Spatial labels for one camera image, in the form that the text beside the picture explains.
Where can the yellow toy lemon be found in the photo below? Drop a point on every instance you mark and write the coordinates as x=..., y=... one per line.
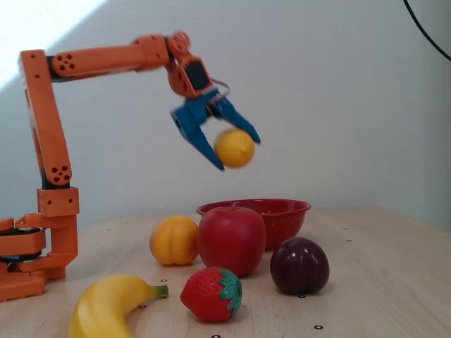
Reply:
x=234, y=148

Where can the orange toy peach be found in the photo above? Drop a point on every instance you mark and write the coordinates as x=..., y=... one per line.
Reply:
x=172, y=241

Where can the yellow toy banana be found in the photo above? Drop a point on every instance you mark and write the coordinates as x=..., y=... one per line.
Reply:
x=102, y=306

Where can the blue gripper body black servo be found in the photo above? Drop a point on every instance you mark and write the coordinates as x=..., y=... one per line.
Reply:
x=193, y=115

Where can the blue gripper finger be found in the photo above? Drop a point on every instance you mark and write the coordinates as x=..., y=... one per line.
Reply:
x=204, y=144
x=236, y=118

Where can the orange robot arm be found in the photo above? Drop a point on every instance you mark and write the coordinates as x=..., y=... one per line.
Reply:
x=102, y=60

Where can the red speckled bowl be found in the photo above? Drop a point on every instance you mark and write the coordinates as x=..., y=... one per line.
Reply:
x=282, y=222

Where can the red toy strawberry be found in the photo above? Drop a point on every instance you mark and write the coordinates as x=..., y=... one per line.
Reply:
x=204, y=295

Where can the orange robot base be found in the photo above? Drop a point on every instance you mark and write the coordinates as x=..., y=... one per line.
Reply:
x=21, y=285

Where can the red toy apple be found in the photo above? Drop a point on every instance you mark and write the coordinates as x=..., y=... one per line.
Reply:
x=229, y=243

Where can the dark purple toy plum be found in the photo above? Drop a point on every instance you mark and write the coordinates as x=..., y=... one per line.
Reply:
x=299, y=267

